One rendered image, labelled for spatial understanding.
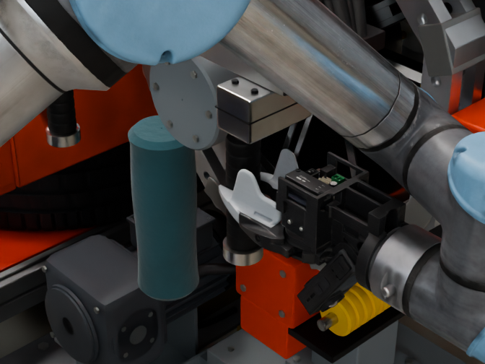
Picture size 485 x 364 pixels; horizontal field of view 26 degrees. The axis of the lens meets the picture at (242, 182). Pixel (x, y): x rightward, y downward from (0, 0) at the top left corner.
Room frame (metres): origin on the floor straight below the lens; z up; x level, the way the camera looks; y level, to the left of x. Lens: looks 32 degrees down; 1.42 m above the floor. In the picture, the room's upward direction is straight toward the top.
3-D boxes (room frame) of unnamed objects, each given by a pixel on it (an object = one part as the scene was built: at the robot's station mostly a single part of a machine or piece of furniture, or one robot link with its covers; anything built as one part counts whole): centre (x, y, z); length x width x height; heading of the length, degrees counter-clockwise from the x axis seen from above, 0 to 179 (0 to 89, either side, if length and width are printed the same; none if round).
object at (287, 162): (0.92, -0.04, 0.85); 0.09 x 0.03 x 0.06; 34
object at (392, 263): (0.76, -0.15, 0.85); 0.08 x 0.05 x 0.08; 133
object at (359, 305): (1.19, -0.21, 0.51); 0.29 x 0.06 x 0.06; 133
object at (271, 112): (0.94, -0.02, 0.93); 0.09 x 0.05 x 0.05; 133
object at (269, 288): (1.23, -0.09, 0.48); 0.16 x 0.12 x 0.17; 133
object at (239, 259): (0.92, 0.00, 0.83); 0.04 x 0.04 x 0.16
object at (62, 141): (1.17, 0.23, 0.83); 0.04 x 0.04 x 0.16
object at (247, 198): (0.88, 0.00, 0.85); 0.09 x 0.03 x 0.06; 51
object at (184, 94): (1.16, -0.01, 0.85); 0.21 x 0.14 x 0.14; 133
